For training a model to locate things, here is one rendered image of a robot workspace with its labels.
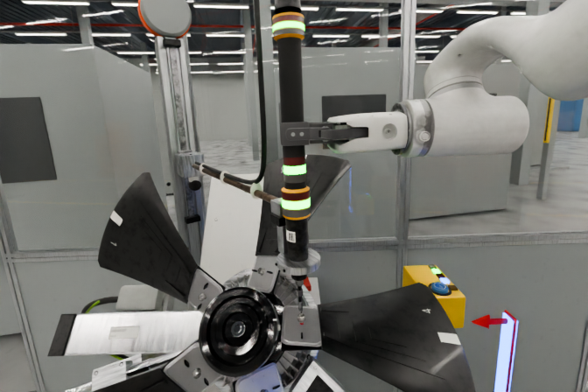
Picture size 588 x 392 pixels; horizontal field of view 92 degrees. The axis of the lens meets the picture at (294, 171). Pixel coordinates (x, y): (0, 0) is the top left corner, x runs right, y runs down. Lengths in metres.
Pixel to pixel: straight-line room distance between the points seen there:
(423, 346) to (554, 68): 0.42
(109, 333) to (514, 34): 0.81
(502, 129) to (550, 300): 1.37
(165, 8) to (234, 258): 0.80
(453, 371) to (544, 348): 1.36
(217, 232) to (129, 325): 0.28
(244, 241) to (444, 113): 0.58
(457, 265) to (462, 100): 1.08
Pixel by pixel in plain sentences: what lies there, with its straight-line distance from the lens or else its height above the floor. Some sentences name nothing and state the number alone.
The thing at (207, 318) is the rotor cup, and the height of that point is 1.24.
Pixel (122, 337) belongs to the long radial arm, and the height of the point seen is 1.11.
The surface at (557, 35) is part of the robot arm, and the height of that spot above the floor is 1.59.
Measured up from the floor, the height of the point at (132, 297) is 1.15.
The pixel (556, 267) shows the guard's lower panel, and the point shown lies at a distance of 1.71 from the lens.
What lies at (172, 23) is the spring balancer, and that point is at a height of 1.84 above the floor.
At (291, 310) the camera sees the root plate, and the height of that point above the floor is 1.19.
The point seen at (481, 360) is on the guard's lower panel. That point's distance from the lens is 1.80.
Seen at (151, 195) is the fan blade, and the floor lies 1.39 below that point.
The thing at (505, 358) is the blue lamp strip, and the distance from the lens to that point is 0.68.
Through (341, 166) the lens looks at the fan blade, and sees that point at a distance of 0.56.
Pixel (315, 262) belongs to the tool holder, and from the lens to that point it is 0.46.
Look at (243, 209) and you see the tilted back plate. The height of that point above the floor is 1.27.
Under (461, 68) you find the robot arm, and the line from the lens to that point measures 0.48.
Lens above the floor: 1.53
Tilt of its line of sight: 11 degrees down
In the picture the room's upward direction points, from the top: 2 degrees counter-clockwise
